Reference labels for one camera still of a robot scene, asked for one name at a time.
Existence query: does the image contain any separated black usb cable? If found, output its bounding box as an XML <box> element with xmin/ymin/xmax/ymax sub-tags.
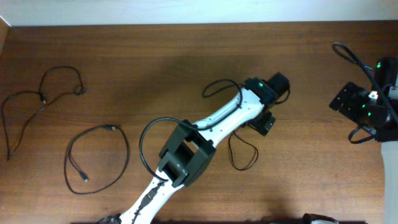
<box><xmin>63</xmin><ymin>124</ymin><xmax>131</xmax><ymax>195</ymax></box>

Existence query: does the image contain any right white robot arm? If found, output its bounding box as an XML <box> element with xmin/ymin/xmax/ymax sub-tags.
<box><xmin>329</xmin><ymin>57</ymin><xmax>397</xmax><ymax>224</ymax></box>

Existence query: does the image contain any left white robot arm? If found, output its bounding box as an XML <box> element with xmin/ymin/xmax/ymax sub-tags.
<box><xmin>99</xmin><ymin>73</ymin><xmax>290</xmax><ymax>223</ymax></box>

